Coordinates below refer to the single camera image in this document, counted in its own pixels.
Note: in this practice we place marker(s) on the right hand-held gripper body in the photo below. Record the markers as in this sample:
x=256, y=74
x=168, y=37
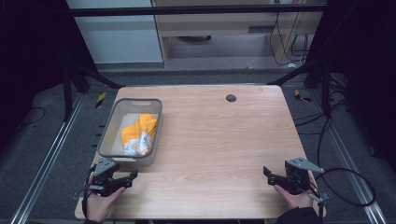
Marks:
x=297, y=179

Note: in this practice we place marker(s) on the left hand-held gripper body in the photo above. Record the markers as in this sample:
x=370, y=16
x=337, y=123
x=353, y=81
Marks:
x=104, y=168

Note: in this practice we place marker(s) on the yellow and white cloth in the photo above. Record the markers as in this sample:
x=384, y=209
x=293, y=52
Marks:
x=140, y=127

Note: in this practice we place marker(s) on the grey plastic basket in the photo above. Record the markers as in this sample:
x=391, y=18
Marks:
x=126, y=107

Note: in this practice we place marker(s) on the person's right hand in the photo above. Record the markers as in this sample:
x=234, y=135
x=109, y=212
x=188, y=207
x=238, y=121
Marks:
x=297, y=201

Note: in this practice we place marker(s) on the person's left hand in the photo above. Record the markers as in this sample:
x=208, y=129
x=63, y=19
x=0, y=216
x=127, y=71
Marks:
x=98, y=207

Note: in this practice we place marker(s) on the dark round table grommet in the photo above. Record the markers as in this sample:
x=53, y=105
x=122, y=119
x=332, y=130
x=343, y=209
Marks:
x=231, y=98

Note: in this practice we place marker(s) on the black metal stand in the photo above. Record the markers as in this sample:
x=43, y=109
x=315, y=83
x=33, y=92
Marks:
x=67, y=93
x=325, y=93

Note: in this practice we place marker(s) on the white cabinet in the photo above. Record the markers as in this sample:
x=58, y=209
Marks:
x=118, y=40

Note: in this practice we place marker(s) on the dark curtain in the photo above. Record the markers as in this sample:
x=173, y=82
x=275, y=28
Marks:
x=31, y=62
x=367, y=62

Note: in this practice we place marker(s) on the light wooden desk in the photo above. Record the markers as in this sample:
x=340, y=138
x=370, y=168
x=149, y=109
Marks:
x=218, y=26

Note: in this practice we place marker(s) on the black horizontal bar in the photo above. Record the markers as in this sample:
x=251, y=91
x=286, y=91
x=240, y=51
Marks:
x=186, y=10

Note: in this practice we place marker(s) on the metal floor rail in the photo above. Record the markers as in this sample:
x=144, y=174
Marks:
x=346, y=155
x=49, y=155

